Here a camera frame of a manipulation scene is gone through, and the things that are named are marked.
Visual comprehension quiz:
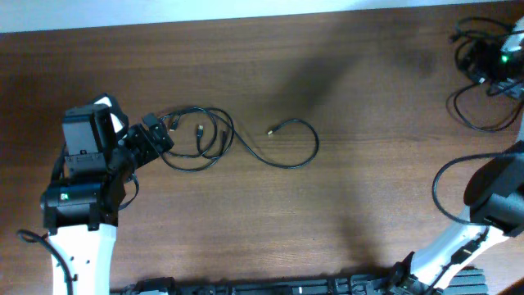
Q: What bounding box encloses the short black USB cable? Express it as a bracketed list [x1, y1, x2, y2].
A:
[445, 16, 524, 134]

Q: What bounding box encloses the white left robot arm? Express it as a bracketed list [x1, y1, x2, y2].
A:
[16, 104, 174, 294]

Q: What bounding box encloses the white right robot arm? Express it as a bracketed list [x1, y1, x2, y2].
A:
[350, 16, 523, 294]

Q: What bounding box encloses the long black USB cable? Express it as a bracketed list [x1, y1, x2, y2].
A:
[156, 106, 320, 173]

